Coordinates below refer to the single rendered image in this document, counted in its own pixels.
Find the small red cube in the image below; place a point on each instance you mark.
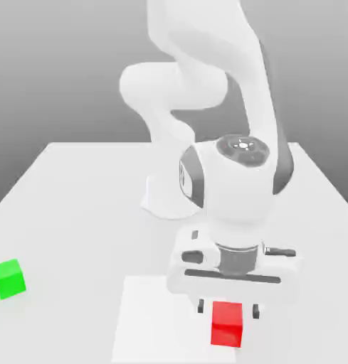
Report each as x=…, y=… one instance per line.
x=226, y=324

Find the small green cube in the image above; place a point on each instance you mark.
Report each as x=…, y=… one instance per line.
x=9, y=280

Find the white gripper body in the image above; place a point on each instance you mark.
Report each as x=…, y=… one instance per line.
x=276, y=290

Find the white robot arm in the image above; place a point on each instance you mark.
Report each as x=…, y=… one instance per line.
x=242, y=193

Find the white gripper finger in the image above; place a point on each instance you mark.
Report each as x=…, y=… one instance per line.
x=256, y=311
x=200, y=306

